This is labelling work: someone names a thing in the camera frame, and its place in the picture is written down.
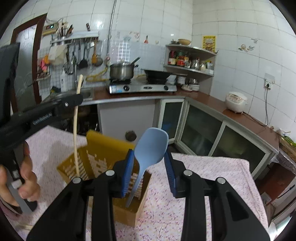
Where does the cream chopstick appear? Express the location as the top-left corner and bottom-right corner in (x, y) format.
(73, 75), (83, 177)

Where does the blue silicone spoon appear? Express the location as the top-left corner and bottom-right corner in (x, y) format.
(125, 128), (169, 208)

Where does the kitchen counter cabinet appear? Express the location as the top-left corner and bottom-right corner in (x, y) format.
(82, 88), (279, 178)

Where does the person's left hand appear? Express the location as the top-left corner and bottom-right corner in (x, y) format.
(0, 142), (41, 206)

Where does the dark wooden door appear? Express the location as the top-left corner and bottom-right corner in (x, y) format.
(11, 14), (47, 113)

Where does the pink floral tablecloth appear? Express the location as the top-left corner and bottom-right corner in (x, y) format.
(9, 125), (270, 241)

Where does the yellow utensil holder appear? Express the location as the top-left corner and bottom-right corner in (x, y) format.
(57, 129), (153, 227)

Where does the steel sink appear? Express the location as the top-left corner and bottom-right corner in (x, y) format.
(41, 89), (94, 105)

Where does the hanging utensil rack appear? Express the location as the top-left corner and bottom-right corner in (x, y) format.
(40, 22), (103, 75)

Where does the white rice cooker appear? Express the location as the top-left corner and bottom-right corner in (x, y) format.
(225, 91), (248, 113)

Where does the steel cooking pot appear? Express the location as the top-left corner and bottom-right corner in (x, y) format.
(109, 57), (140, 81)

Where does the steel gas stove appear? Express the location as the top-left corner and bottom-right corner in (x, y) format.
(106, 79), (177, 94)

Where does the black wok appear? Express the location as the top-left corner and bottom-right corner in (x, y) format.
(144, 69), (172, 84)

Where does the wall socket with cable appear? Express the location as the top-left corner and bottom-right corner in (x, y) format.
(242, 73), (276, 127)

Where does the corner wall shelf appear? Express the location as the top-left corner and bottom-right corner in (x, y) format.
(164, 44), (217, 81)

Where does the yellow wall poster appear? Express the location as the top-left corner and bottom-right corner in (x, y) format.
(202, 35), (216, 53)

